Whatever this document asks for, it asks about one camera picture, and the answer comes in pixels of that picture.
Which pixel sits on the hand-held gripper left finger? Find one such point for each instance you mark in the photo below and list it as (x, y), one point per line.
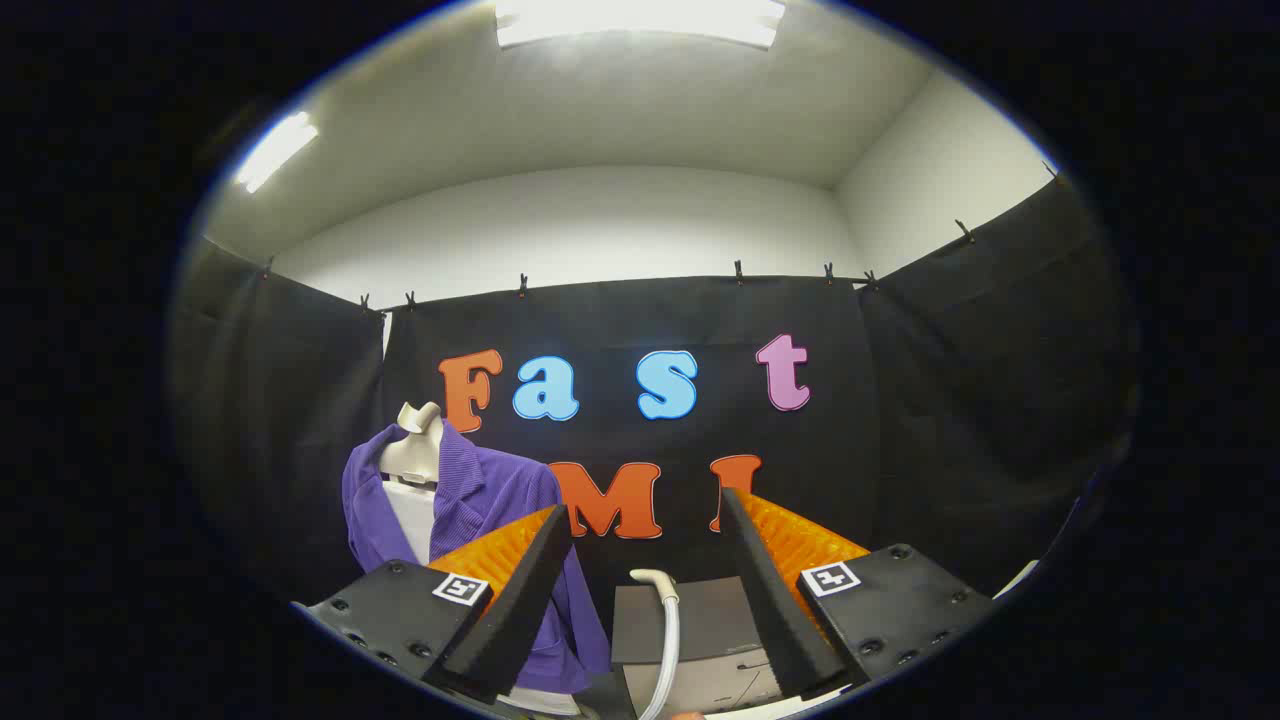
(520, 610)

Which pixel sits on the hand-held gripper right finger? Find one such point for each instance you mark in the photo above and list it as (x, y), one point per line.
(775, 610)

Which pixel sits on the cream garment steamer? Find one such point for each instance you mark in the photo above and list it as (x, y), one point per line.
(668, 620)

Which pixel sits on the cream garment hanger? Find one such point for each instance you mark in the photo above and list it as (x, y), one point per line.
(415, 450)

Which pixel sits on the white cabinet with grey top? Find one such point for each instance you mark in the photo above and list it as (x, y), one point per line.
(715, 620)

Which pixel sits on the black backdrop cloth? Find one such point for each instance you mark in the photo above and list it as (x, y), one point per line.
(950, 400)

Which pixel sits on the row of black clips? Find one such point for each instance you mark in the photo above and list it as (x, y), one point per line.
(522, 285)

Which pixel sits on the small ceiling light panel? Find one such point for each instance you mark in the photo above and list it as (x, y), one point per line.
(275, 150)

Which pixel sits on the large ceiling light panel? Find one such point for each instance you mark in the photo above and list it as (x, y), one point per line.
(640, 20)

